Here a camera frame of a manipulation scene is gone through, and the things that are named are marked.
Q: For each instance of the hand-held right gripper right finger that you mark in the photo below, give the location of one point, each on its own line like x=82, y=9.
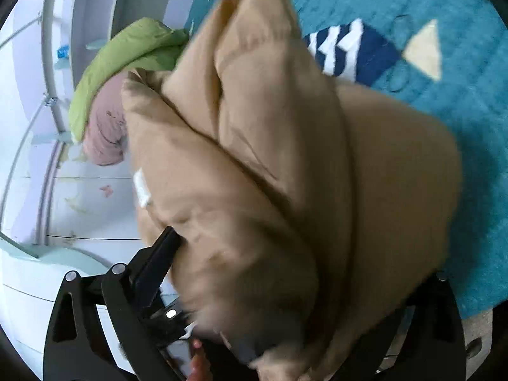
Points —
x=444, y=325

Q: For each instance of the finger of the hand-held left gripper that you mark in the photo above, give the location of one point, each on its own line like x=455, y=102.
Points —
x=168, y=319

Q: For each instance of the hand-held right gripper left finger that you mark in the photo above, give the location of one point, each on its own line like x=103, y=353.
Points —
x=153, y=264

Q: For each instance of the tan button jacket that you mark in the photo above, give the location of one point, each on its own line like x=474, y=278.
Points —
x=278, y=186

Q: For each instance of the person's left hand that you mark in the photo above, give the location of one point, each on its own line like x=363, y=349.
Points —
x=200, y=365

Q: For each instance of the white wardrobe butterfly decals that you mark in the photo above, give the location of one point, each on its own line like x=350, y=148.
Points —
x=79, y=214

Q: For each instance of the pink quilt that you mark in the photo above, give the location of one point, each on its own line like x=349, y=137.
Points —
x=105, y=135

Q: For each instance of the green quilt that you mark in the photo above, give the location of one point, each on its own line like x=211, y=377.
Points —
x=119, y=59

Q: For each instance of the small blue box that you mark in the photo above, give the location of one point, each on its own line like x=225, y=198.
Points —
x=62, y=50

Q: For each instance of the lilac headboard shelf unit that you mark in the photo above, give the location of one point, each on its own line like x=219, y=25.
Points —
x=99, y=0

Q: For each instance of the mint green bunk bed frame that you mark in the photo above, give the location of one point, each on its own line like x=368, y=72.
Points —
x=59, y=256

